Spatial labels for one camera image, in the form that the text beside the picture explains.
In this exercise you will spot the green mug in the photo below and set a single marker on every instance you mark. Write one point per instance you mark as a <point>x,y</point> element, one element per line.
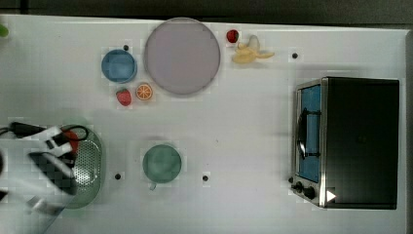
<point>161,164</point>

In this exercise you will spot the blue cup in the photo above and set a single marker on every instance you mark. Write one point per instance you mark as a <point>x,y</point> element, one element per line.
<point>119,66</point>

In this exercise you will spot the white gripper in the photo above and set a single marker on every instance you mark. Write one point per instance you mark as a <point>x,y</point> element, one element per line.
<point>54,141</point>

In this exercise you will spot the white garlic toy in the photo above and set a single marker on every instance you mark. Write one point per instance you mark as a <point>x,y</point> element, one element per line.
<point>254,43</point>

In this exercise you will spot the round grey plate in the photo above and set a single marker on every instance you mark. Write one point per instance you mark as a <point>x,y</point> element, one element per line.
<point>182,56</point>

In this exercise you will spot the orange slice toy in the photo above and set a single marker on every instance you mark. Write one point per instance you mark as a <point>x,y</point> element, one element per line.
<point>144,91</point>

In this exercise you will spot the red apple toy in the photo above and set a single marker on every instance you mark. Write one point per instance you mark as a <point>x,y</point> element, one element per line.
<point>232,36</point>

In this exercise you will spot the red strawberry toy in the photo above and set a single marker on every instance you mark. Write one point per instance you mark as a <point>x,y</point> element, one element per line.
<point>124,97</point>

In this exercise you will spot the yellow banana toy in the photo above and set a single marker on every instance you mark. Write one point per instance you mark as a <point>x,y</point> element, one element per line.
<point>245,54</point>

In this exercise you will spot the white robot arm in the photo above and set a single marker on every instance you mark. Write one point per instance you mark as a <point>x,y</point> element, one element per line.
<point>37,181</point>

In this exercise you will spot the black toaster oven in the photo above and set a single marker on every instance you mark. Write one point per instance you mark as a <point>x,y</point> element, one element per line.
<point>346,143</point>

